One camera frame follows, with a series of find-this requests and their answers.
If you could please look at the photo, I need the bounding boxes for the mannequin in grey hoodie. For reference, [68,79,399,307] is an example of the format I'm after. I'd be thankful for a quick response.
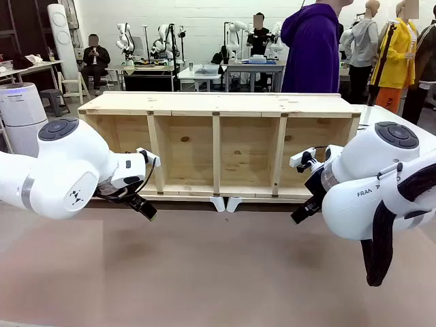
[346,0,381,105]

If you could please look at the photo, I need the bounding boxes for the white table beside robot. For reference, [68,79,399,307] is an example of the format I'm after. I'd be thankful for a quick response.
[354,104,436,146]

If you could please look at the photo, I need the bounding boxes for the standing person in black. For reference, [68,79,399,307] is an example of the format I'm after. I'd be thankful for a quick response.
[246,12,274,59]

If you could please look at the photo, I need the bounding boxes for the small white step stool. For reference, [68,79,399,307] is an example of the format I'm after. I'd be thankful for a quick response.
[57,71,91,105]

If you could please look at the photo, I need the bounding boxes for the dark workbench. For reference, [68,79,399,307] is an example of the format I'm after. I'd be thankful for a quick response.
[121,63,182,92]

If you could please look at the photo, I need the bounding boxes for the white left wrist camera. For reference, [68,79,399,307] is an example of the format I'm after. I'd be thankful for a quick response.
[136,146,161,168]

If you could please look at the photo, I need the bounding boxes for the black sleeved cable bundle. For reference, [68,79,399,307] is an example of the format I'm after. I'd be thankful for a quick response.
[360,162,436,287]

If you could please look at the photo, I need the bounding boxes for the tall white air conditioner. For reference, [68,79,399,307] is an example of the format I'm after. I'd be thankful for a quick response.
[46,3,80,80]

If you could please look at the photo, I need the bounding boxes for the white plastic shelf foot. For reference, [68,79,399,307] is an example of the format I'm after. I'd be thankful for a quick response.
[226,196,244,214]
[209,196,226,213]

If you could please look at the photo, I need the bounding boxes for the mannequin in dark jacket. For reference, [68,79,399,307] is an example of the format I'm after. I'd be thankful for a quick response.
[401,18,436,125]

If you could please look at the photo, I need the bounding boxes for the long wooden open shelf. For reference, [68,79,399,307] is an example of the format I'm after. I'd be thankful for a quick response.
[77,91,362,204]

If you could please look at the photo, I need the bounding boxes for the grey metal table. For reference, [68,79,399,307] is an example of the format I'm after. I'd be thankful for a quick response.
[223,58,287,93]

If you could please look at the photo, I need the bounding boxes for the grey plastic stool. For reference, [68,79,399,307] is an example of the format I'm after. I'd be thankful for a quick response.
[40,89,71,117]

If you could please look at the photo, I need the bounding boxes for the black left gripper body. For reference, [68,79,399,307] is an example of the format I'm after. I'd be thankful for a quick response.
[94,183,145,202]

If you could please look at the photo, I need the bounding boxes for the black tripod stand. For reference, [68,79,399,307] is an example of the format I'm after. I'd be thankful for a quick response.
[168,22,183,91]

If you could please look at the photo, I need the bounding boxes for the cluttered white side table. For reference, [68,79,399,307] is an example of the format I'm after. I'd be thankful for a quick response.
[0,58,65,93]

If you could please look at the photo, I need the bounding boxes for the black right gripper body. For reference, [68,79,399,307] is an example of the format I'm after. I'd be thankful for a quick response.
[303,168,326,207]

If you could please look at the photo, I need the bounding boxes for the mannequin in yellow jacket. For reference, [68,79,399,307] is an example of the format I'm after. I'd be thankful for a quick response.
[367,0,422,115]

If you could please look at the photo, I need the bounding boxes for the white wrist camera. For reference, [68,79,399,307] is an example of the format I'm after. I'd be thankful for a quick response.
[136,146,161,168]
[289,146,317,168]

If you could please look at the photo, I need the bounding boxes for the seated person in black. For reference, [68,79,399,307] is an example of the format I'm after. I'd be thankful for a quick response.
[80,33,112,96]

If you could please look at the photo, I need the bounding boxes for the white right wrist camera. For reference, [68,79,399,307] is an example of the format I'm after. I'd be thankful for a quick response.
[289,146,317,168]

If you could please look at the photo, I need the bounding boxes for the small white table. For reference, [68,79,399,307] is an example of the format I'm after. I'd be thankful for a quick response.
[176,63,228,93]

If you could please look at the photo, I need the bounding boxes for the white round air purifier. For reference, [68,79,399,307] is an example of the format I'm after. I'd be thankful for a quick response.
[0,82,49,158]

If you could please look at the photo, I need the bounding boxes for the person in purple hoodie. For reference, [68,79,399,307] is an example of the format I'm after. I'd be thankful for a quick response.
[280,0,355,94]

